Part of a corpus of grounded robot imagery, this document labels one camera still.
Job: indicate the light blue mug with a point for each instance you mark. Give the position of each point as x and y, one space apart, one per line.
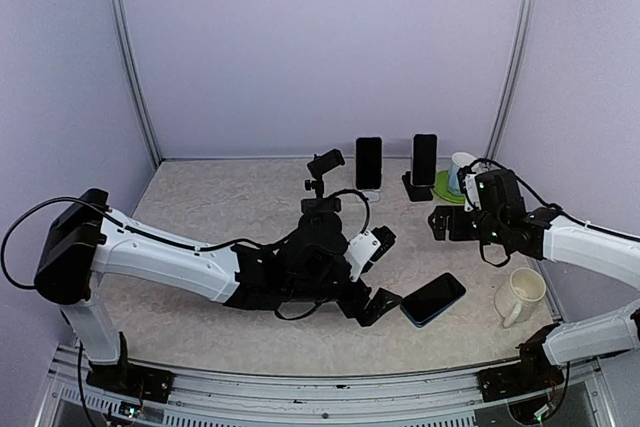
457 162

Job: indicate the aluminium frame post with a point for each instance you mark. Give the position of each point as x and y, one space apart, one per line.
514 65
126 50

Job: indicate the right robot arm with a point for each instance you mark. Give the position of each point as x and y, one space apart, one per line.
494 212

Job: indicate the black folding phone stand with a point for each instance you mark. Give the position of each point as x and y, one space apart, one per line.
416 193

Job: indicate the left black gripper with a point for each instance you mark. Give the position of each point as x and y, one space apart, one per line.
353 307

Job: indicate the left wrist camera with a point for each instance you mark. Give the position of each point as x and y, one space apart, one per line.
365 249

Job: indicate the left aluminium frame post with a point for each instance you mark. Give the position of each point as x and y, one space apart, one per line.
126 50

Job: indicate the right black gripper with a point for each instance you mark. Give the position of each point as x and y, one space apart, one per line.
457 232

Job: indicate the cream ceramic mug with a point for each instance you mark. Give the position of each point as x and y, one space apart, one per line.
517 298

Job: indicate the white folding phone stand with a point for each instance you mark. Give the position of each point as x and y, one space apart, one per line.
372 196

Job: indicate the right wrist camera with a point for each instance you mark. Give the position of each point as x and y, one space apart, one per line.
468 187

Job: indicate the blue phone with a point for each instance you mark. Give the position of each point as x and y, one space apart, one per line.
431 300

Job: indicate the green saucer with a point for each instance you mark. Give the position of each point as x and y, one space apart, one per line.
440 189

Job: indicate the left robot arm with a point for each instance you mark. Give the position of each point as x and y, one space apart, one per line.
315 263

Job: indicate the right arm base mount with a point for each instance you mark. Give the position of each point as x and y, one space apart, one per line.
532 372

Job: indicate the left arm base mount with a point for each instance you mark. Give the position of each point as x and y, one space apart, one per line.
131 379

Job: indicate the right aluminium frame post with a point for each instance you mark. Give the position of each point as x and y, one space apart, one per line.
514 65

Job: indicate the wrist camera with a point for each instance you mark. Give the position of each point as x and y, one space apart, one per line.
365 249
468 187

